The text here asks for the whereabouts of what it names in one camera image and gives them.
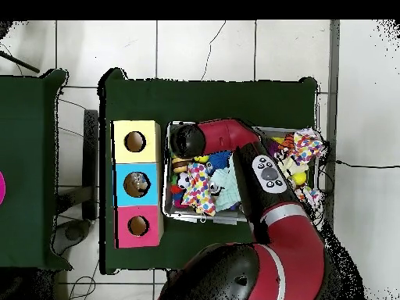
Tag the colourful polka-dot cloth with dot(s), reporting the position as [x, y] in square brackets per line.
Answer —
[199, 190]

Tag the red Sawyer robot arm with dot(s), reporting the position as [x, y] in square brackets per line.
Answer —
[225, 134]

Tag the wooden box with three holes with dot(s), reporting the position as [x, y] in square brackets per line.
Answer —
[152, 175]

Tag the shallow clear mesh bin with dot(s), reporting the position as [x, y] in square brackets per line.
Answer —
[178, 215]

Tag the yellow ball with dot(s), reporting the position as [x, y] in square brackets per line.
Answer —
[200, 159]

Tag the wooden burger toy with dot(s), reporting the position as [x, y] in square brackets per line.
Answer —
[180, 165]

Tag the small soccer ball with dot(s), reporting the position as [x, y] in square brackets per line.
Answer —
[182, 181]

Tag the mint green knit cloth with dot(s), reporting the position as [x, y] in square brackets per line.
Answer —
[228, 184]

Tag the dark green tablecloth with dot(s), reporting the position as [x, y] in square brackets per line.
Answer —
[156, 100]

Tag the cream cloth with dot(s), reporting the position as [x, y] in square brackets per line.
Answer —
[290, 167]

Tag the black floor stand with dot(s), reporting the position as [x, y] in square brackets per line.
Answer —
[90, 162]

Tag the dark green side table cloth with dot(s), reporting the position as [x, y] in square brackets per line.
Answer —
[37, 187]

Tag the black tripod leg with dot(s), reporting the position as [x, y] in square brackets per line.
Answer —
[19, 62]

